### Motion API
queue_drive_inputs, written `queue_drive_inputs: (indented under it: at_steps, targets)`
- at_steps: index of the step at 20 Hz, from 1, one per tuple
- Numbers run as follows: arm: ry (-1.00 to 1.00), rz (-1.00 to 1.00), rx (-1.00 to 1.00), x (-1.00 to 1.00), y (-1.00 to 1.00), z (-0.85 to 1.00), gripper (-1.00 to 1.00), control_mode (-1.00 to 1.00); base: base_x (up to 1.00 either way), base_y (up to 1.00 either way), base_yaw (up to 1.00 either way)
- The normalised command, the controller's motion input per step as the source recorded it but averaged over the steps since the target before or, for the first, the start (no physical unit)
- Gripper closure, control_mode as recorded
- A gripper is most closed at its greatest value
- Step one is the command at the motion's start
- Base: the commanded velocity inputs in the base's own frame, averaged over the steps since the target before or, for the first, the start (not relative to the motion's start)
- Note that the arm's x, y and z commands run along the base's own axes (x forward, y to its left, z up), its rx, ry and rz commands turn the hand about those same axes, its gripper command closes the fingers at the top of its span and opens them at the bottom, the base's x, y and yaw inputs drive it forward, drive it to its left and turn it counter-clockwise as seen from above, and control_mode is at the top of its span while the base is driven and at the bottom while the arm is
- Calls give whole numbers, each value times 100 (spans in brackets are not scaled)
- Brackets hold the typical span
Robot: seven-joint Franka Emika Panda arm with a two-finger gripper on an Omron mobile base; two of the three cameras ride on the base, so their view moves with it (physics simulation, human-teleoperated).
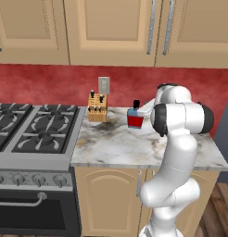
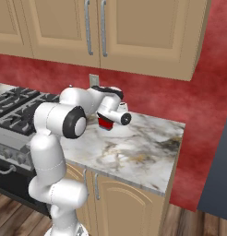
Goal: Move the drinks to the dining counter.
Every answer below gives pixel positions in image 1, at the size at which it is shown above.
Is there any beige wall cupboard door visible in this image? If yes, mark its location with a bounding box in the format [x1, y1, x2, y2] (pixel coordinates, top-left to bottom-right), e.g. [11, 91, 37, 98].
[155, 0, 228, 69]
[63, 0, 160, 68]
[0, 0, 70, 66]

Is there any silver oven door handle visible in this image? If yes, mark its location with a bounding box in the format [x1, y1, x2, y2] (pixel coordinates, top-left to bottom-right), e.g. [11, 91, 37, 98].
[0, 192, 48, 208]

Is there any grey wall outlet plate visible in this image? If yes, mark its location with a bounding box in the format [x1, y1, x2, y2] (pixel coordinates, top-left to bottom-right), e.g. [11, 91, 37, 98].
[97, 76, 111, 95]

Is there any beige base cabinet door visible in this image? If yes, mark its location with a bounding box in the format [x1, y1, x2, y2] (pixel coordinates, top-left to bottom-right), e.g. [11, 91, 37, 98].
[74, 167, 146, 237]
[137, 168, 221, 237]

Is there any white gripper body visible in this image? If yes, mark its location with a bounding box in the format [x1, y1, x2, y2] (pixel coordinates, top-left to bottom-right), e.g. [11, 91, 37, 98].
[137, 99, 158, 119]

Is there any black oven door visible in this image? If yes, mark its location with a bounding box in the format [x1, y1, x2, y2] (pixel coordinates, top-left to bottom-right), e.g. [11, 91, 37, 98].
[0, 188, 82, 237]

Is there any wooden knife block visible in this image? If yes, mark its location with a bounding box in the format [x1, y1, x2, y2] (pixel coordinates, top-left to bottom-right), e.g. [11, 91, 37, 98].
[87, 92, 108, 123]

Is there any red blue container black top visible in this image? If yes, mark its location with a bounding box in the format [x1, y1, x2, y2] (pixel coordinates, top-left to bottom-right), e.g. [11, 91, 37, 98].
[126, 99, 145, 130]

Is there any black gas hob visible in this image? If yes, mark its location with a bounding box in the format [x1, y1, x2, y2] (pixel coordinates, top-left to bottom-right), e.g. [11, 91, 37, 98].
[0, 103, 88, 171]

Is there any silver cabinet handle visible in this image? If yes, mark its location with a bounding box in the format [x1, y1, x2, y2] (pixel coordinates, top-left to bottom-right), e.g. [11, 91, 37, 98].
[135, 168, 144, 198]

